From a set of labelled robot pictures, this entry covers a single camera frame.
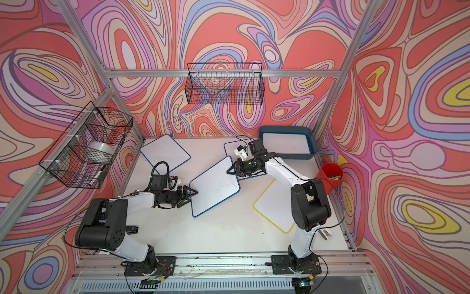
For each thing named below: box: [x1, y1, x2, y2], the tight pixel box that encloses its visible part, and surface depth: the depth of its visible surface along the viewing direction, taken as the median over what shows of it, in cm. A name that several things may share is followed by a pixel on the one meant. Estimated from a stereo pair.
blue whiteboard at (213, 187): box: [189, 155, 241, 218], surface depth 90 cm
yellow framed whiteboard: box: [252, 178, 295, 234], surface depth 91 cm
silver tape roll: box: [84, 141, 116, 163], surface depth 73 cm
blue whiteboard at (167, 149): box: [139, 134, 191, 172], surface depth 118 cm
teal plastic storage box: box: [258, 125, 319, 160], surface depth 119 cm
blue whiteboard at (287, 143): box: [262, 132, 314, 155], surface depth 118 cm
